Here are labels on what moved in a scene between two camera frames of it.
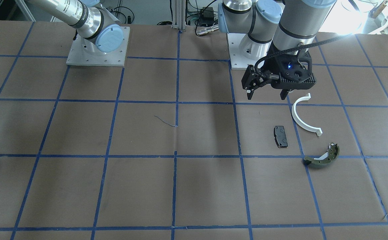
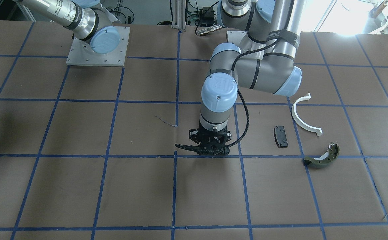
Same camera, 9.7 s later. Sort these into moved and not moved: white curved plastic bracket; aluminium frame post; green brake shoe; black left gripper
Moved: black left gripper
Not moved: white curved plastic bracket; aluminium frame post; green brake shoe
